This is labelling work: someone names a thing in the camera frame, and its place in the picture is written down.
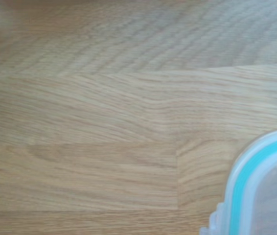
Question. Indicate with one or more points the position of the clear lid with teal seal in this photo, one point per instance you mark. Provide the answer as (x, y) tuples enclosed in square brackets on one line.
[(263, 186)]

